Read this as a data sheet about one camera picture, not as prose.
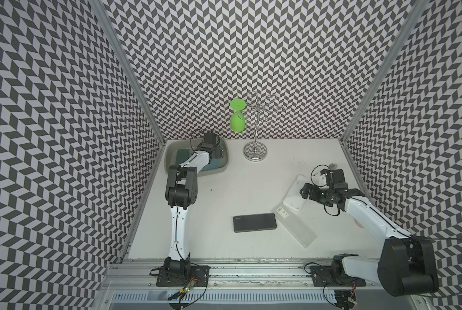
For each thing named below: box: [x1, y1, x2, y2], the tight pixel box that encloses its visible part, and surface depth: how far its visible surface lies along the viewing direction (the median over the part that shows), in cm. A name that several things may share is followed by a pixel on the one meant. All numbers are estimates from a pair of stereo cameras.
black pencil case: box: [232, 213, 277, 234], surface depth 86 cm
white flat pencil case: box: [283, 174, 312, 213], surface depth 93 cm
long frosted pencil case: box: [272, 202, 319, 249], surface depth 89 cm
